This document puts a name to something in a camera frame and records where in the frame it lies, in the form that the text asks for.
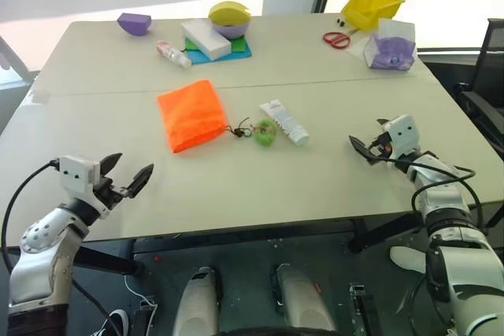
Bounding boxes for blue foam sheet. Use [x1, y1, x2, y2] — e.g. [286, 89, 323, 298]
[184, 39, 253, 65]

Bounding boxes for grey rounded leg shell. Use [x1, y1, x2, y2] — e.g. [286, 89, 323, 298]
[172, 267, 225, 336]
[270, 263, 339, 336]

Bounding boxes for green foam sheet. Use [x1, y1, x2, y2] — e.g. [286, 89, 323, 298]
[183, 35, 249, 54]

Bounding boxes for orange drawstring bag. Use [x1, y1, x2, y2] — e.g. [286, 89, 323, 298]
[156, 79, 228, 154]

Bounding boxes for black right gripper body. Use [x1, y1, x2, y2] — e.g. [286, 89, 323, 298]
[368, 132, 395, 159]

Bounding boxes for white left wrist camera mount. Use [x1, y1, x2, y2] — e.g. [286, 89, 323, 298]
[58, 155, 110, 220]

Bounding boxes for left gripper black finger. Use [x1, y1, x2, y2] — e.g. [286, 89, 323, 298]
[124, 162, 155, 198]
[98, 152, 124, 179]

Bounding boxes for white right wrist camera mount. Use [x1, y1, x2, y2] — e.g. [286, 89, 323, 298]
[384, 114, 419, 161]

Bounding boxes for white rectangular box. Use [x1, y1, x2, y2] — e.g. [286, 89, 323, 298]
[180, 18, 232, 61]

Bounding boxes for thin dark string with knot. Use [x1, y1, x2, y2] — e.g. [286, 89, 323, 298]
[224, 116, 257, 139]

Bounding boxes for white cream tube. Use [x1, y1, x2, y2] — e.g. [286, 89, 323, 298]
[258, 100, 310, 147]

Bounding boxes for black and white sneaker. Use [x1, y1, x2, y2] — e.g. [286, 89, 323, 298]
[96, 308, 129, 336]

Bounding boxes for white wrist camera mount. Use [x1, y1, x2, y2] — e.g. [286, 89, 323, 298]
[384, 114, 419, 161]
[58, 155, 110, 220]

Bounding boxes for white rounded object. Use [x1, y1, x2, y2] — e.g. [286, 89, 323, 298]
[389, 246, 428, 274]

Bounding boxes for black table frame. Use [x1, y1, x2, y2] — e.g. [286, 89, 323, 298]
[72, 212, 504, 278]

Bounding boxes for clear box with purple contents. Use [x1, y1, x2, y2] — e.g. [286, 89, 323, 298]
[362, 17, 418, 72]

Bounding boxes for purple bowl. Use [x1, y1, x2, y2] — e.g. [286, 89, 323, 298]
[212, 19, 252, 40]

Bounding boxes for clear bottle with pink cap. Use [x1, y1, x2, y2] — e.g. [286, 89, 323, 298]
[156, 39, 193, 68]

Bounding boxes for red-handled scissors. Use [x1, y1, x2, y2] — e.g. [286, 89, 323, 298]
[322, 28, 360, 50]

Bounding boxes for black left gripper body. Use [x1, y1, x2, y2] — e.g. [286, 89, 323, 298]
[93, 175, 132, 211]

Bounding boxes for black metal rail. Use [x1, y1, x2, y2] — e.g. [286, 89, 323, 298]
[348, 282, 376, 336]

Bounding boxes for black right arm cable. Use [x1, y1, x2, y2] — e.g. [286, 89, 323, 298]
[369, 153, 484, 229]

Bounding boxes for purple half-round box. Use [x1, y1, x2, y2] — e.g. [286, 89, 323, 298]
[117, 12, 153, 38]

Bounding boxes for yellow plastic bin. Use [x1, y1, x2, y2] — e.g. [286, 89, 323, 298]
[340, 0, 406, 32]

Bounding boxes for thin white cable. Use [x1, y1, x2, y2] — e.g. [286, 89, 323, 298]
[124, 272, 158, 309]

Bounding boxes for black mesh office chair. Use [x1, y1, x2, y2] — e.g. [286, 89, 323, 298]
[451, 17, 504, 148]

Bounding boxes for grey metal frame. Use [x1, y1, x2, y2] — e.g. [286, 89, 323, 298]
[0, 35, 40, 89]

